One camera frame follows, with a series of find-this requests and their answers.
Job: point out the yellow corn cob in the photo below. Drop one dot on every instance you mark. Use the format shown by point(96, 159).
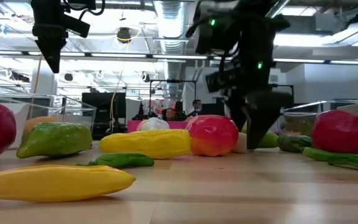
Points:
point(145, 143)

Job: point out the bright green cucumber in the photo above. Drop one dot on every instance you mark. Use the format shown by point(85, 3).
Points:
point(269, 140)

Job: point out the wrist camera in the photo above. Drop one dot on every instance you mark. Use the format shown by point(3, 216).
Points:
point(76, 26)
point(221, 81)

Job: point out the orange mango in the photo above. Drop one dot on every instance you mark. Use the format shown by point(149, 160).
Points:
point(37, 121)

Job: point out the black background monitor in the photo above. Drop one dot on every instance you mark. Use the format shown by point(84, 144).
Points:
point(102, 109)

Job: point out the silver ventilation duct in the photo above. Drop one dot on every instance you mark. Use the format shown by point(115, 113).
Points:
point(169, 18)

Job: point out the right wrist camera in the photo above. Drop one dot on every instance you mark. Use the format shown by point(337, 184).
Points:
point(221, 81)

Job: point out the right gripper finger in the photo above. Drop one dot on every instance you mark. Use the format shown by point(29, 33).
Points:
point(263, 118)
point(238, 109)

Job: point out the black round ceiling device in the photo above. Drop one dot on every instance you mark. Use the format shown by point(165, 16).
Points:
point(123, 35)

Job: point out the red plastic basket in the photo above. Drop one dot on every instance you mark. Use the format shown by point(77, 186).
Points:
point(179, 125)

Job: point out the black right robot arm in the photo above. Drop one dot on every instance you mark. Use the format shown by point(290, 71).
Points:
point(253, 15)

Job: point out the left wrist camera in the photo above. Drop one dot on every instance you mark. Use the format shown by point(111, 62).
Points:
point(76, 26)

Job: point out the large white garlic bulb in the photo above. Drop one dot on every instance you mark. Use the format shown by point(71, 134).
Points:
point(154, 124)

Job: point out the clear plastic bin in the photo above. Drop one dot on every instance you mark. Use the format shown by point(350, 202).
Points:
point(73, 112)
point(297, 124)

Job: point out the pale green cucumber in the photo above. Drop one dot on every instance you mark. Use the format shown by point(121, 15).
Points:
point(54, 140)

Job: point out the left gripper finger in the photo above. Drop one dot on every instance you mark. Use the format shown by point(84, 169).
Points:
point(52, 53)

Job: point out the yellow chili pepper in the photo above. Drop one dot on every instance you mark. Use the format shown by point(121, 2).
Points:
point(57, 183)

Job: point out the dark green cucumber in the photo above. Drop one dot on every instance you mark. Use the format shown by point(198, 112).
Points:
point(294, 143)

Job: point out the black metal rig frame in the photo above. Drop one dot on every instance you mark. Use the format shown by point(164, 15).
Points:
point(283, 85)
point(172, 81)

